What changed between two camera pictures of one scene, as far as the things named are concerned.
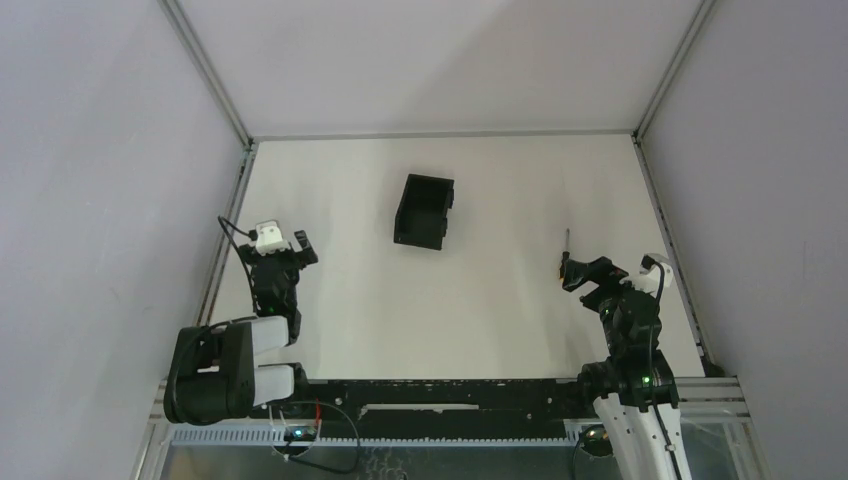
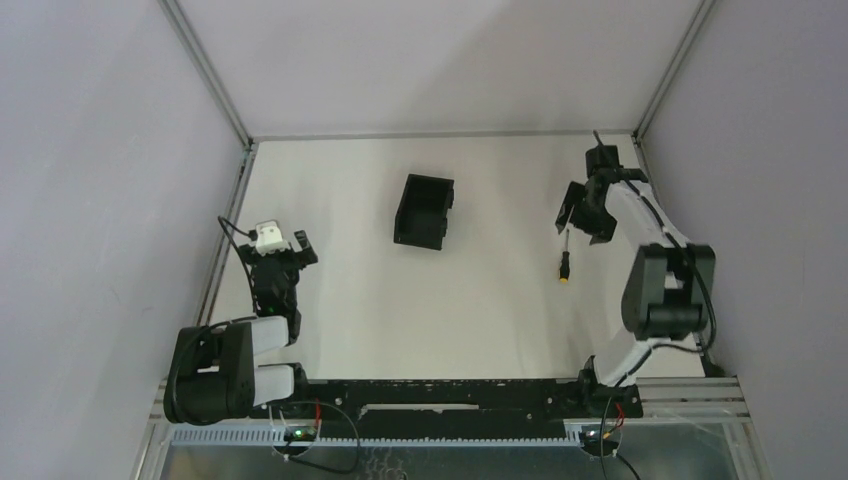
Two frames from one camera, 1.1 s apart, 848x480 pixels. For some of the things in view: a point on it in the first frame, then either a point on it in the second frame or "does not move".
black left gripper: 285,255 does not move
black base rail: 444,408 does not move
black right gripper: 578,272 to 576,193
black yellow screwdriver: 565,256 does not move
